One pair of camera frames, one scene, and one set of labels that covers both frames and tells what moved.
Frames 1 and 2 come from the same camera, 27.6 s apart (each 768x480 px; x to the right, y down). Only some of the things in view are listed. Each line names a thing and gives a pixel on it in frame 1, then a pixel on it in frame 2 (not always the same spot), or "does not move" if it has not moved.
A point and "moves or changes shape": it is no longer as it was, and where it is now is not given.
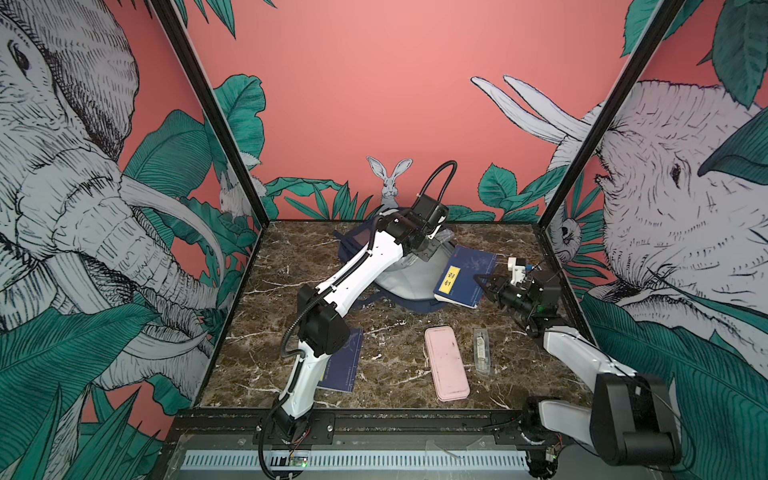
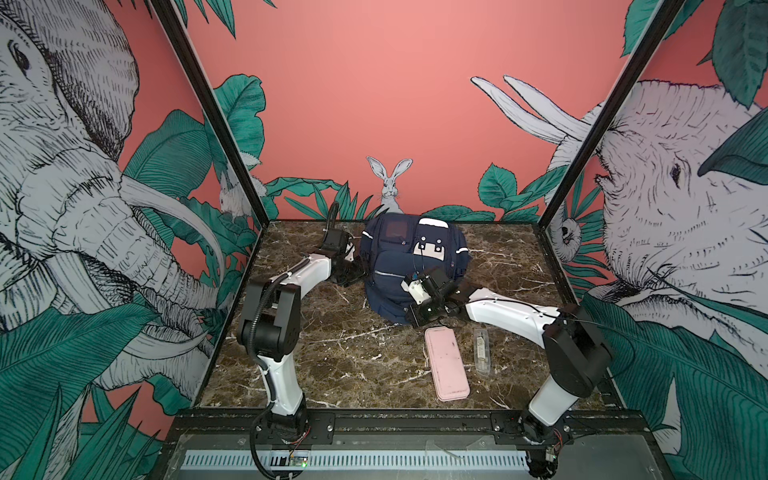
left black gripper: (434, 246) -> (360, 272)
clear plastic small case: (482, 354) does not move
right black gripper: (501, 290) -> (417, 321)
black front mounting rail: (421, 428) does not move
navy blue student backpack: (411, 281) moves or changes shape
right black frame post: (663, 18) does not move
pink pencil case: (447, 364) does not move
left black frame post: (167, 11) does not move
